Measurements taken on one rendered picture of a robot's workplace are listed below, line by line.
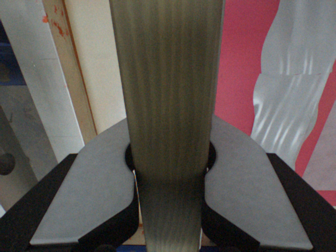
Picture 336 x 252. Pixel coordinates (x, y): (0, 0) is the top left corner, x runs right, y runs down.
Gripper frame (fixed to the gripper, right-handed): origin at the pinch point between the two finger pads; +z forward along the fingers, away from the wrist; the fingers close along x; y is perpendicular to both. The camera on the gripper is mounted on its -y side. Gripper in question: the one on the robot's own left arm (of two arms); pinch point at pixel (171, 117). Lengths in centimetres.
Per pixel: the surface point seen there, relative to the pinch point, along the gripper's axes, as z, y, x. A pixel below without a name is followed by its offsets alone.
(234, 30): 9.8, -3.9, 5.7
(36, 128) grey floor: 105, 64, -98
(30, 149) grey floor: 105, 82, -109
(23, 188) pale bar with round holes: 4.0, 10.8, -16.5
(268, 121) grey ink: 9.2, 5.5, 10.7
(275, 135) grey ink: 9.4, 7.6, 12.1
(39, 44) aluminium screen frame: 6.3, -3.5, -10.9
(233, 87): 9.8, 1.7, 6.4
